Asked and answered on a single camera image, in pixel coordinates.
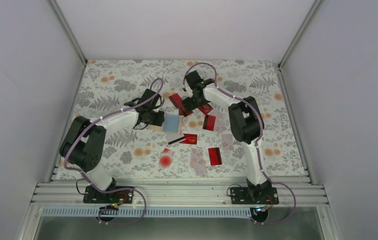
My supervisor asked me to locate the beige leather card holder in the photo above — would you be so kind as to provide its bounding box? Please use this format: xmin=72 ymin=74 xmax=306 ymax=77
xmin=148 ymin=114 xmax=183 ymax=134

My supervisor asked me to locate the red magnetic stripe card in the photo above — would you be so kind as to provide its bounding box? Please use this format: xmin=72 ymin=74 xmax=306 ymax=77
xmin=202 ymin=115 xmax=216 ymax=131

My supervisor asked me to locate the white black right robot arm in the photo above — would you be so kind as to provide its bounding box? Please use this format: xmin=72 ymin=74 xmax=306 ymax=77
xmin=182 ymin=70 xmax=271 ymax=204

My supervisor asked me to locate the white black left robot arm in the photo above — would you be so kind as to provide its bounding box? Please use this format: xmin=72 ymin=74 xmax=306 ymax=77
xmin=59 ymin=89 xmax=165 ymax=203

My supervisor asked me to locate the red VIP card upper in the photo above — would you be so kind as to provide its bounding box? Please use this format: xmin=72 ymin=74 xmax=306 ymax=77
xmin=197 ymin=103 xmax=213 ymax=115

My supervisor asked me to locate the red vip card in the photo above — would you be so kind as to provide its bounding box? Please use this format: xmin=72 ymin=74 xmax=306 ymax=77
xmin=197 ymin=103 xmax=213 ymax=115
xmin=179 ymin=133 xmax=198 ymax=145

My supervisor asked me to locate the red card top left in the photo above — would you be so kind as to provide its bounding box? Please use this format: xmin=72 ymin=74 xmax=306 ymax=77
xmin=168 ymin=93 xmax=193 ymax=117

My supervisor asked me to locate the white card black stripe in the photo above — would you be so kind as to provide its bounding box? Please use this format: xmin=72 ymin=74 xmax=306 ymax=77
xmin=165 ymin=133 xmax=186 ymax=145

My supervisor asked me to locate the white floral card upper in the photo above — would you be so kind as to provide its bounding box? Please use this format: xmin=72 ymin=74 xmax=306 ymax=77
xmin=211 ymin=109 xmax=227 ymax=134

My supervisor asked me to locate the white floral card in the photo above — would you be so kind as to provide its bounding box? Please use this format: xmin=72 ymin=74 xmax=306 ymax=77
xmin=221 ymin=133 xmax=234 ymax=151
xmin=190 ymin=149 xmax=207 ymax=176
xmin=211 ymin=109 xmax=227 ymax=134

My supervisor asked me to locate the red VIP card centre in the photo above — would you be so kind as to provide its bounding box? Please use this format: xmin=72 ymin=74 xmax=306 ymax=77
xmin=179 ymin=133 xmax=198 ymax=145

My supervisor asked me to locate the white card red circle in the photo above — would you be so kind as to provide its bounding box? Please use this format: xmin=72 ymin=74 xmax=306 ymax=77
xmin=159 ymin=148 xmax=175 ymax=168

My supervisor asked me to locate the white floral card right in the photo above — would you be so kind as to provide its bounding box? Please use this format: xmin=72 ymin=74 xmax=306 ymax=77
xmin=221 ymin=133 xmax=234 ymax=151

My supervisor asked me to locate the red stripe card lower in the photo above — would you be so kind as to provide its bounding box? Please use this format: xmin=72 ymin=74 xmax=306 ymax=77
xmin=208 ymin=147 xmax=222 ymax=166

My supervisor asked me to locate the white floral card lower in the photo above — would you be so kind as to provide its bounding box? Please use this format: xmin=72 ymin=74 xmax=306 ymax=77
xmin=190 ymin=149 xmax=207 ymax=176

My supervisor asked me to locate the floral patterned table mat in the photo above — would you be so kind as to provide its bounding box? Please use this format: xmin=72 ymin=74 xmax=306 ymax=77
xmin=73 ymin=60 xmax=305 ymax=179

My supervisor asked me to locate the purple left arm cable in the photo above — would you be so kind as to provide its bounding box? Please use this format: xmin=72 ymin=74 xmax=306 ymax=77
xmin=63 ymin=77 xmax=165 ymax=226

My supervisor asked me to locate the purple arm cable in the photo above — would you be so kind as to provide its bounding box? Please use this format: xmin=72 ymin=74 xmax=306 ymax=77
xmin=63 ymin=77 xmax=165 ymax=226
xmin=182 ymin=62 xmax=297 ymax=227

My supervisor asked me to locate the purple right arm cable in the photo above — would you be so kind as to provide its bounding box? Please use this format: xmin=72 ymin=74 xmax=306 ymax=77
xmin=182 ymin=62 xmax=297 ymax=227

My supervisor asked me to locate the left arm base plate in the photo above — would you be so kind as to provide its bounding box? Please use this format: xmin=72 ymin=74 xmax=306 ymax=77
xmin=83 ymin=186 xmax=134 ymax=204

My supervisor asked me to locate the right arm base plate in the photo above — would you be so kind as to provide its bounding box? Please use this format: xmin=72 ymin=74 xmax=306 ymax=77
xmin=228 ymin=186 xmax=279 ymax=205

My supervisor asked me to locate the aluminium rail frame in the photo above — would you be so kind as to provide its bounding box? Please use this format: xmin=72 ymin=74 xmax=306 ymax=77
xmin=31 ymin=179 xmax=329 ymax=207

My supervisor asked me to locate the grey slotted cable duct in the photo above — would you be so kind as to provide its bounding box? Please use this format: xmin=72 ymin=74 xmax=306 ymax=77
xmin=41 ymin=206 xmax=251 ymax=219

